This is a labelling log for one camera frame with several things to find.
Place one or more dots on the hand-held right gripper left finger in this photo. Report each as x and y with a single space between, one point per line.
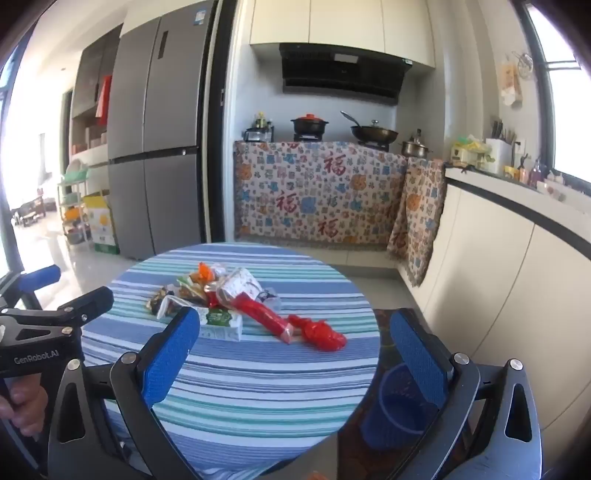
171 355

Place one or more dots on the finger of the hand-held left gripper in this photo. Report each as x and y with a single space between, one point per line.
90 302
44 277

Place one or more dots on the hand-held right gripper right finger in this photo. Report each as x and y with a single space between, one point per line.
415 355

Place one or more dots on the dark brown wrapper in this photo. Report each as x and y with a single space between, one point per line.
159 302

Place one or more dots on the green white box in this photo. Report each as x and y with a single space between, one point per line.
221 321

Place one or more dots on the blue plastic basket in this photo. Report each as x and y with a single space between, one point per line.
388 424

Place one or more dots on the green snack wrapper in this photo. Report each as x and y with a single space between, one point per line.
185 280

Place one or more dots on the orange wrapper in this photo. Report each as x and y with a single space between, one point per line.
204 270

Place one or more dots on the red plastic bag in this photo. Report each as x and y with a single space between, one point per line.
323 337

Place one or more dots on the snack wrappers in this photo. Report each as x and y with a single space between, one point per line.
240 284

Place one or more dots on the long red packet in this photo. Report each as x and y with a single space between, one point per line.
265 316

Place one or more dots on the person's left hand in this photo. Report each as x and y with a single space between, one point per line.
27 404

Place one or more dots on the dark wooden furniture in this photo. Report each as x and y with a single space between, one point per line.
30 212

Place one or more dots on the yellow white cardboard box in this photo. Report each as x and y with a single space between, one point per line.
101 221

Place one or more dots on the storage rack green baskets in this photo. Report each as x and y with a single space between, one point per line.
74 198

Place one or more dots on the round striped tablecloth table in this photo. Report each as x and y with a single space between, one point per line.
258 369

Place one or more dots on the cream kitchen counter cabinets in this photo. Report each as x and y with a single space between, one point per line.
498 277

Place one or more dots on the small printed cloth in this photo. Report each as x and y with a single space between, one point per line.
420 217

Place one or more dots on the grey refrigerator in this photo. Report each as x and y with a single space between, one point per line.
161 138

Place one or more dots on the red paper bag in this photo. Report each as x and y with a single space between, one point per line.
104 99

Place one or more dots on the large printed cloth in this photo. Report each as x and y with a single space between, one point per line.
300 184

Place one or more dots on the steel pot with lid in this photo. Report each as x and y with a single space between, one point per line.
415 148

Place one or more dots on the yellow green bags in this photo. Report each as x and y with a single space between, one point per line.
464 152

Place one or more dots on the pink bottle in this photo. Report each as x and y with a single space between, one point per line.
536 175

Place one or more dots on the white knife block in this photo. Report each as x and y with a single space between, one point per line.
497 154

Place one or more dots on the dark wok with lid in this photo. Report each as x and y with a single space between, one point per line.
374 134

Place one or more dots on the small tea kettle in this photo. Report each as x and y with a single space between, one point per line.
258 134

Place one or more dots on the black gas stove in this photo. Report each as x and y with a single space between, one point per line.
308 137

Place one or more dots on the black clay pot red lid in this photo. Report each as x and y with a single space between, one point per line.
308 125

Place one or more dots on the window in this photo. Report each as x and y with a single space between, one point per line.
568 115

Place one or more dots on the black range hood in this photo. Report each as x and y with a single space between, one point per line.
341 74

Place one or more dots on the cream upper cabinets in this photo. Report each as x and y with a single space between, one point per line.
346 23

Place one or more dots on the grey wall shelf unit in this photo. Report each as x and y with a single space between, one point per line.
87 83

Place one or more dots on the wall hanging decoration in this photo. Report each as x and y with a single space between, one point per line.
510 78

